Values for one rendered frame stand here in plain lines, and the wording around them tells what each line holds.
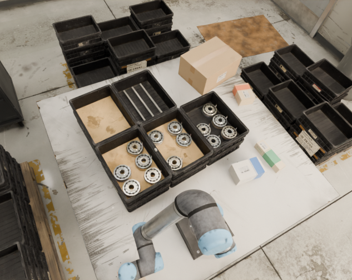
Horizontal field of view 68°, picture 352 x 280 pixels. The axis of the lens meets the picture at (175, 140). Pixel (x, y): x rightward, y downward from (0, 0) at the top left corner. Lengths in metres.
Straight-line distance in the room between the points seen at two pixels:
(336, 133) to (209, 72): 1.29
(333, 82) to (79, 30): 2.62
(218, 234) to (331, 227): 2.03
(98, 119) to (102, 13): 2.54
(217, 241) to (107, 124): 1.16
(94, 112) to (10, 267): 1.07
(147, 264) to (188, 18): 3.49
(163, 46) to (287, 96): 1.40
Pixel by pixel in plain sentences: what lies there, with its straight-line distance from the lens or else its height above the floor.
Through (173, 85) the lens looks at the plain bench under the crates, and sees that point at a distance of 2.20.
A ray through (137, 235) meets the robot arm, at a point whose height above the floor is 1.08.
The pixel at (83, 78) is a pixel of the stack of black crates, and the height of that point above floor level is 0.27.
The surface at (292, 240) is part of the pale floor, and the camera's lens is 2.65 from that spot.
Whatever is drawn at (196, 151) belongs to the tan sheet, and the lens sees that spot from 1.71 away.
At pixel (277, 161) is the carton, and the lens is 1.93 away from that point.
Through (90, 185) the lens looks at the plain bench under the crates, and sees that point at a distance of 1.77.
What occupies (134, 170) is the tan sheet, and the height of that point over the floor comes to 0.83.
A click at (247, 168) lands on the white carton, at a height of 0.79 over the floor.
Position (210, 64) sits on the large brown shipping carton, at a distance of 2.12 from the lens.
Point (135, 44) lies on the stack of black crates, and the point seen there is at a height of 0.49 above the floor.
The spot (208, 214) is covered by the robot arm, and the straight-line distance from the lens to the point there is 0.94.
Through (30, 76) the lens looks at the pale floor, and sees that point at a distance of 3.47.
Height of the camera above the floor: 2.32
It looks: 59 degrees down
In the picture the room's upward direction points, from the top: 9 degrees clockwise
